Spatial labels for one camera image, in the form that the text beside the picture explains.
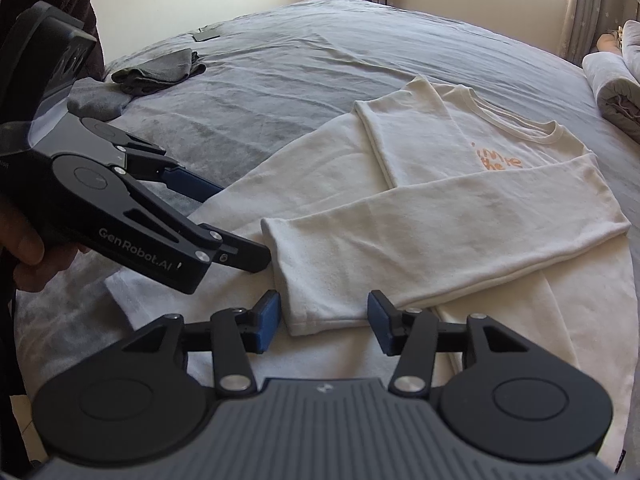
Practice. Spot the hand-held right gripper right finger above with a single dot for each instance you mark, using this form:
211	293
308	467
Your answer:
380	325

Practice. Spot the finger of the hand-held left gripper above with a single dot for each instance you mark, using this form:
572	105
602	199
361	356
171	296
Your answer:
245	257
192	185

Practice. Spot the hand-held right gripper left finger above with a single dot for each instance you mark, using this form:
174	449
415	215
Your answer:
267	325

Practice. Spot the grey bed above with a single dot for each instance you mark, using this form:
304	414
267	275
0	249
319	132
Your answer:
350	50

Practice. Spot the dark grey cloth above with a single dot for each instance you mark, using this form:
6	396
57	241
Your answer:
155	72

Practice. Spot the cream long-sleeve sweatshirt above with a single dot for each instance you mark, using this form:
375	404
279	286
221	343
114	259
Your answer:
400	240

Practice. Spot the folded grey duvet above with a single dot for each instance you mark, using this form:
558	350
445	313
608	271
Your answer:
632	45

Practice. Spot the person's left hand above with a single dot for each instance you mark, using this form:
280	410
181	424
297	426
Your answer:
25	260

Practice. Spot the pale pink cushion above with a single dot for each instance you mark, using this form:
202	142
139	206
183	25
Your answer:
609	42

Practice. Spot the black flat tag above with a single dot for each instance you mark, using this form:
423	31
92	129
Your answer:
206	35

